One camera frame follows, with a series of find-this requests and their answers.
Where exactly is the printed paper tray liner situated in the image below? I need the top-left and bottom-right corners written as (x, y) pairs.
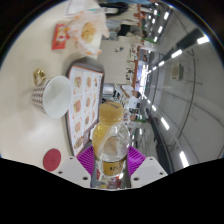
top-left (67, 66), bottom-right (103, 155)

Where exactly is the clear bottle with yellow cap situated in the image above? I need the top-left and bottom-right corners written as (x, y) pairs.
top-left (91, 101), bottom-right (132, 190)

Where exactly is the flat round red coaster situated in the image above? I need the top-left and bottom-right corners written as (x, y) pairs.
top-left (42, 148), bottom-right (63, 173)

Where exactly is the clear plastic bag with food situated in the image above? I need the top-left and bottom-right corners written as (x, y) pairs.
top-left (67, 11), bottom-right (110, 60)

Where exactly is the dark food tray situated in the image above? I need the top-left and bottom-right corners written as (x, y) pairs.
top-left (64, 63), bottom-right (105, 157)

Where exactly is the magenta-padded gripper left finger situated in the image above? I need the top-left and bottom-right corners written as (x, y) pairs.
top-left (53, 144), bottom-right (98, 189)

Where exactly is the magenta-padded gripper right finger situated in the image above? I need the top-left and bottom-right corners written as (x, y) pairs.
top-left (127, 145), bottom-right (169, 189)

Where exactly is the white paper card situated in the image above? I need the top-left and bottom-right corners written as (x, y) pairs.
top-left (66, 0), bottom-right (90, 16)

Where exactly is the group of ceiling lights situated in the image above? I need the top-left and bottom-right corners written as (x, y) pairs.
top-left (128, 3), bottom-right (212, 169)

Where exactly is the beige chair with round hole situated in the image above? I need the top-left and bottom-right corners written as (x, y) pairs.
top-left (99, 39), bottom-right (135, 85)

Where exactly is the red printed snack packet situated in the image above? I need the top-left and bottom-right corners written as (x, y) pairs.
top-left (51, 23), bottom-right (71, 51)

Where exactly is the patterned mug with gold handle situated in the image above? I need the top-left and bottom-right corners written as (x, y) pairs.
top-left (31, 68), bottom-right (73, 120)

